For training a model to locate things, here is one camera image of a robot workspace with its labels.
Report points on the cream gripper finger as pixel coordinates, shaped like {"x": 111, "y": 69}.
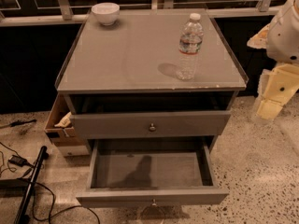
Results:
{"x": 269, "y": 109}
{"x": 259, "y": 41}

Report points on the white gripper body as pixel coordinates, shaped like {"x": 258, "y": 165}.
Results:
{"x": 284, "y": 36}

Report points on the clear plastic water bottle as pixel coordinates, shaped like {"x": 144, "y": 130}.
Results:
{"x": 190, "y": 41}

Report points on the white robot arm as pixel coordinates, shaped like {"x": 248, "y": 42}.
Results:
{"x": 280, "y": 38}

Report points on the grey upper drawer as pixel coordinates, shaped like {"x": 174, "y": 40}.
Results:
{"x": 150, "y": 124}

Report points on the grey open middle drawer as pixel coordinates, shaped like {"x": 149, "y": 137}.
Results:
{"x": 141, "y": 172}

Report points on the grey drawer cabinet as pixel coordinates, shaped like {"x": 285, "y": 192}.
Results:
{"x": 130, "y": 67}

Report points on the white ceramic bowl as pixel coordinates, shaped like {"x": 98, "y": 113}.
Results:
{"x": 106, "y": 13}

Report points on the white item in box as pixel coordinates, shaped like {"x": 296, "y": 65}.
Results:
{"x": 64, "y": 122}

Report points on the cardboard box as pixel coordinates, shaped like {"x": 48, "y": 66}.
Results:
{"x": 65, "y": 139}

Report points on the metal window railing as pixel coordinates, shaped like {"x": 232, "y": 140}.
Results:
{"x": 140, "y": 3}

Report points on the black power adapter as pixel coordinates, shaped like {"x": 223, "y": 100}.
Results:
{"x": 19, "y": 161}

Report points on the black pole on floor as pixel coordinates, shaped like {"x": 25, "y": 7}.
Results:
{"x": 21, "y": 217}

